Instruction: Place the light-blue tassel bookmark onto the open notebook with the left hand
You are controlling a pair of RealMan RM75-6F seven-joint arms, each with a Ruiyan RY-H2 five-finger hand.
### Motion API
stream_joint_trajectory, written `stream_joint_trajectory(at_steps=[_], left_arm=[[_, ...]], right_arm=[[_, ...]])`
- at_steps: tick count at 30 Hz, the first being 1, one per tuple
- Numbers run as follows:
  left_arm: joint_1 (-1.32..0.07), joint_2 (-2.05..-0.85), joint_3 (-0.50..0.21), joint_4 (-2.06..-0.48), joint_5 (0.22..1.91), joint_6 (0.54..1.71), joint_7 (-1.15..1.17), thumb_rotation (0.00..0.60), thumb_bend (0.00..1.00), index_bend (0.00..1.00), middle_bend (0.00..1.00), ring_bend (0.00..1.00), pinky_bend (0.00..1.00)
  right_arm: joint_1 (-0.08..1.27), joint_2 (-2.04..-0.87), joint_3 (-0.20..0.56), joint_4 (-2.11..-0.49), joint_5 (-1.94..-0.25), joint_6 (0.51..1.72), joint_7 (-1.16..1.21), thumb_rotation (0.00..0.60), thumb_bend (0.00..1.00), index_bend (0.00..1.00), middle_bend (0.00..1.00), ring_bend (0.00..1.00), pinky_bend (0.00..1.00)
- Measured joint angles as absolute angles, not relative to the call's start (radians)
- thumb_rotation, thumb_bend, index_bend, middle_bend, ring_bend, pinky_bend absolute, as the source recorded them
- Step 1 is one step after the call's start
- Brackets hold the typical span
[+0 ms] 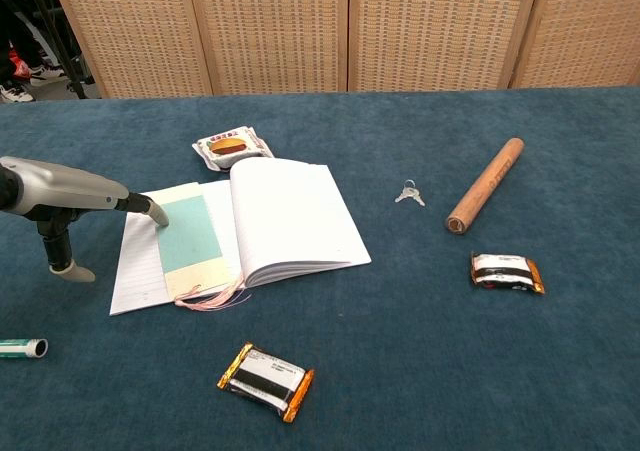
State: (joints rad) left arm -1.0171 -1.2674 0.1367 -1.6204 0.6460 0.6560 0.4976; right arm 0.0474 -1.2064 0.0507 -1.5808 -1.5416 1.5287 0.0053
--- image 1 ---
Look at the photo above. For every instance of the person in black trousers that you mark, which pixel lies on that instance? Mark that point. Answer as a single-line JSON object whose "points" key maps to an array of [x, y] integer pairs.
{"points": [[20, 41]]}

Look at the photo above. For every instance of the orange plastic bag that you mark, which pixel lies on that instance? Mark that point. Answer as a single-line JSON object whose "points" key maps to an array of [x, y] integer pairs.
{"points": [[19, 66]]}

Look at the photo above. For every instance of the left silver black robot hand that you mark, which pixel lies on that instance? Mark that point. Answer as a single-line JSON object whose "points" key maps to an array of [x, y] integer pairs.
{"points": [[60, 188]]}

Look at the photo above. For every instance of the green white marker pen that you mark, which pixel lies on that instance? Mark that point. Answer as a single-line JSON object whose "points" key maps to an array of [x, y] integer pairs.
{"points": [[20, 348]]}

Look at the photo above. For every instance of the woven wood folding screen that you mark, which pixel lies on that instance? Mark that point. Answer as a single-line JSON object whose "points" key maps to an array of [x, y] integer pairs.
{"points": [[270, 31]]}

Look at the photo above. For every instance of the black white orange snack bar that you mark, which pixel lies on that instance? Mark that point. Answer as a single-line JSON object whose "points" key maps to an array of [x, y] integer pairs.
{"points": [[267, 378], [505, 271]]}

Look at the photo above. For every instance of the blue bookmark with pink tassel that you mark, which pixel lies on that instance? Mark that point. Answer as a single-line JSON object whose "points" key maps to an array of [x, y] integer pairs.
{"points": [[190, 236]]}

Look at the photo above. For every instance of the teal carpet table cover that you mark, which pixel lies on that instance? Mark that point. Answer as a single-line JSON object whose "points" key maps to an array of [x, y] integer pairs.
{"points": [[400, 346]]}

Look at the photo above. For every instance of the open white lined notebook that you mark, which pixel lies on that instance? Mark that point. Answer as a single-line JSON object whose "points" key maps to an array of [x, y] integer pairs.
{"points": [[300, 211]]}

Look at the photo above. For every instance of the brown cardboard tube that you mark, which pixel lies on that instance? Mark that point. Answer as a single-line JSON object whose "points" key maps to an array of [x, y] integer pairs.
{"points": [[485, 186]]}

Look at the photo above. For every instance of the black tripod stand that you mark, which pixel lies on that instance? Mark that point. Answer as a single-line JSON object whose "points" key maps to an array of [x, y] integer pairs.
{"points": [[79, 88]]}

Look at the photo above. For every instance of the burger print snack packet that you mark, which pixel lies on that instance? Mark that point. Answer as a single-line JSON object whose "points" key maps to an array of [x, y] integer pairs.
{"points": [[227, 146]]}

